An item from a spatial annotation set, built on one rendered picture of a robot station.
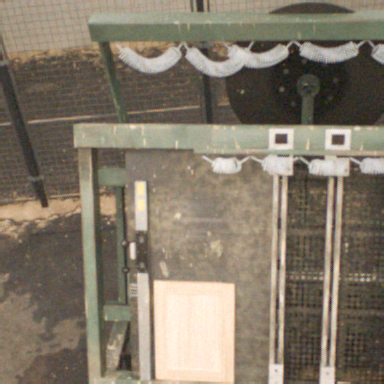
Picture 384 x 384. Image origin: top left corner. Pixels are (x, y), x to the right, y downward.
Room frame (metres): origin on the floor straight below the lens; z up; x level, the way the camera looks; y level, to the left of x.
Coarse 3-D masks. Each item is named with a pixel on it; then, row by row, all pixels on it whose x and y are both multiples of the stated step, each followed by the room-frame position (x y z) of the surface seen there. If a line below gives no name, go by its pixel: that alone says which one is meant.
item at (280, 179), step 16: (272, 144) 2.34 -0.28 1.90; (288, 144) 2.33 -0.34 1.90; (288, 160) 2.29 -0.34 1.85; (272, 208) 2.23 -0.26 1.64; (272, 224) 2.19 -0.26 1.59; (272, 240) 2.16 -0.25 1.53; (272, 256) 2.12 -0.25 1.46; (272, 272) 2.08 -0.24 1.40; (272, 288) 2.05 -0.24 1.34; (272, 304) 2.01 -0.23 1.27; (272, 320) 1.97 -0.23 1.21; (272, 336) 1.93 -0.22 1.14; (272, 352) 1.89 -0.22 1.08; (272, 368) 1.85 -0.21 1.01
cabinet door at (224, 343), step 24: (168, 288) 2.16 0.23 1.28; (192, 288) 2.14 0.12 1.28; (216, 288) 2.12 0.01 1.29; (168, 312) 2.10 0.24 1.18; (192, 312) 2.08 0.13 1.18; (216, 312) 2.07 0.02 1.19; (168, 336) 2.04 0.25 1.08; (192, 336) 2.02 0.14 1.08; (216, 336) 2.01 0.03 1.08; (168, 360) 1.98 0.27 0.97; (192, 360) 1.96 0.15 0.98; (216, 360) 1.95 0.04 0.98
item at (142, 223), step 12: (144, 192) 2.38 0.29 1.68; (144, 204) 2.36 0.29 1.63; (144, 216) 2.33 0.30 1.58; (144, 228) 2.30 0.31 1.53; (144, 276) 2.19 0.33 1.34; (144, 288) 2.16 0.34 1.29; (144, 300) 2.13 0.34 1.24; (144, 312) 2.10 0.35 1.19; (144, 324) 2.07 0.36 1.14; (144, 336) 2.04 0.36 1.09; (144, 348) 2.01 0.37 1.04; (144, 360) 1.98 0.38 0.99; (144, 372) 1.95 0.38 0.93
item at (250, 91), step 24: (264, 48) 2.90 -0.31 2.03; (288, 48) 2.88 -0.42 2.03; (312, 48) 2.86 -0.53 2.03; (360, 48) 2.83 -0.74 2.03; (240, 72) 2.92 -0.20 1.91; (264, 72) 2.90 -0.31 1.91; (288, 72) 2.87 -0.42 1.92; (312, 72) 2.86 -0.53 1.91; (336, 72) 2.84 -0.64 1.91; (360, 72) 2.83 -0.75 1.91; (240, 96) 2.92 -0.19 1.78; (264, 96) 2.90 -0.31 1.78; (288, 96) 2.88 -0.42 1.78; (312, 96) 2.82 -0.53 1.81; (336, 96) 2.84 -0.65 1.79; (360, 96) 2.82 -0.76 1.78; (240, 120) 2.93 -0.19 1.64; (264, 120) 2.90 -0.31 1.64; (288, 120) 2.88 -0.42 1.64; (336, 120) 2.84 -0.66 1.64; (360, 120) 2.82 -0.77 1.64
